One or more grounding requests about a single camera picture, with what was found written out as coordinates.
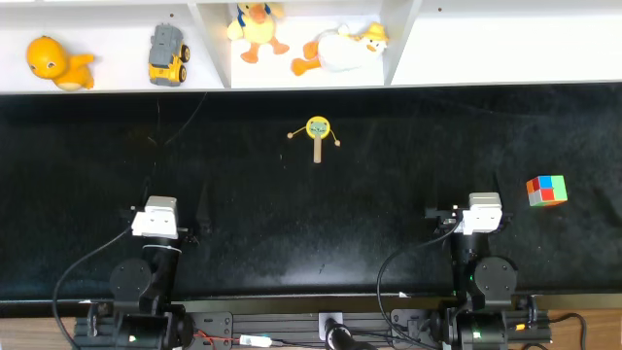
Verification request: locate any yellow plush duck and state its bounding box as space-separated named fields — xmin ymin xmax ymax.
xmin=225 ymin=2 xmax=292 ymax=65

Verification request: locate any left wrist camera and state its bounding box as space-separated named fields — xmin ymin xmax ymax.
xmin=131 ymin=195 xmax=180 ymax=240

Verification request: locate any yellow rattle drum toy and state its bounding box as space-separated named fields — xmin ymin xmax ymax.
xmin=286 ymin=115 xmax=342 ymax=164

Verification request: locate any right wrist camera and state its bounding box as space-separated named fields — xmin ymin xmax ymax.
xmin=456 ymin=192 xmax=503 ymax=235

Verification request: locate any orange rubber dinosaur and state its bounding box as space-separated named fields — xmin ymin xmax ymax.
xmin=25 ymin=35 xmax=97 ymax=92

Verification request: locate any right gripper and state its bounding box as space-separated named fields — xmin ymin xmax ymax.
xmin=424 ymin=170 xmax=504 ymax=228

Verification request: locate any white shelf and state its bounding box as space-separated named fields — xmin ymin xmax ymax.
xmin=0 ymin=0 xmax=622 ymax=96

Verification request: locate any mounting rail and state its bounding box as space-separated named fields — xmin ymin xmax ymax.
xmin=72 ymin=292 xmax=555 ymax=350

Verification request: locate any black cable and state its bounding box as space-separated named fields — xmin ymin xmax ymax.
xmin=52 ymin=224 xmax=135 ymax=350
xmin=376 ymin=221 xmax=463 ymax=350

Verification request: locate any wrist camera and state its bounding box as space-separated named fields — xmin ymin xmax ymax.
xmin=456 ymin=192 xmax=503 ymax=235
xmin=131 ymin=195 xmax=180 ymax=240

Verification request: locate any grey and yellow toy truck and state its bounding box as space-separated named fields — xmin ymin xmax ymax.
xmin=147 ymin=22 xmax=191 ymax=88

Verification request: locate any white plush duck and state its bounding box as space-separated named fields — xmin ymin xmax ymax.
xmin=290 ymin=21 xmax=391 ymax=78

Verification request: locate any many-coloured puzzle cube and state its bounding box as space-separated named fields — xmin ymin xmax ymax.
xmin=525 ymin=174 xmax=569 ymax=208

